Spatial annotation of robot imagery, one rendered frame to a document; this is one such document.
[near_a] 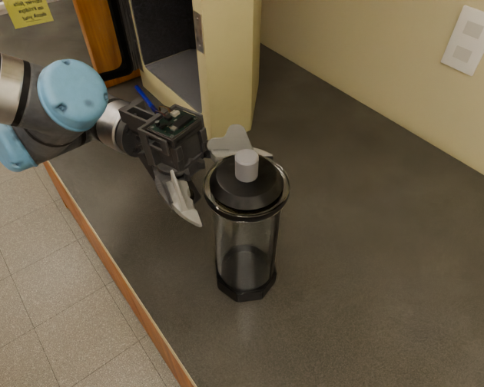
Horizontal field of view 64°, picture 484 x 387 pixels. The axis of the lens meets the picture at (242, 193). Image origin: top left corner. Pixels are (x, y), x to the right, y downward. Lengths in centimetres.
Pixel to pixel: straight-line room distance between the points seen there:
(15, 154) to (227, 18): 41
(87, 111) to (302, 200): 45
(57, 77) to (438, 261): 64
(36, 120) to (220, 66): 39
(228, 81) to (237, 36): 9
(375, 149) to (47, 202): 173
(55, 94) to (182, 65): 59
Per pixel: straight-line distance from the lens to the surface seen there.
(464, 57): 91
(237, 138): 54
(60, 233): 207
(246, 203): 45
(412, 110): 101
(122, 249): 72
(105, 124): 60
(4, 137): 60
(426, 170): 91
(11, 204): 231
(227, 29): 75
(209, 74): 76
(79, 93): 48
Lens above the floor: 152
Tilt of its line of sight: 48 degrees down
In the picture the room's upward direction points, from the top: straight up
